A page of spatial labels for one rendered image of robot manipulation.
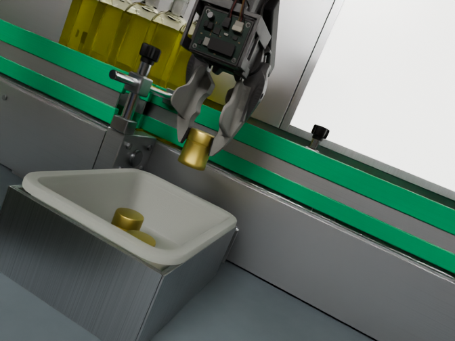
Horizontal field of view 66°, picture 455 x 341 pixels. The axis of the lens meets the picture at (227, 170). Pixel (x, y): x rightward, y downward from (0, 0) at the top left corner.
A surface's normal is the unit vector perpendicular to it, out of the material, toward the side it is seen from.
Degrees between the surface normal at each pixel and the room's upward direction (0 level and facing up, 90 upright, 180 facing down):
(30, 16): 90
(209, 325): 0
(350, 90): 90
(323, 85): 90
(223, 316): 0
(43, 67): 90
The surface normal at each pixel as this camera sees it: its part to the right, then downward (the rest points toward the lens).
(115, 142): -0.29, 0.03
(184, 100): 0.82, 0.50
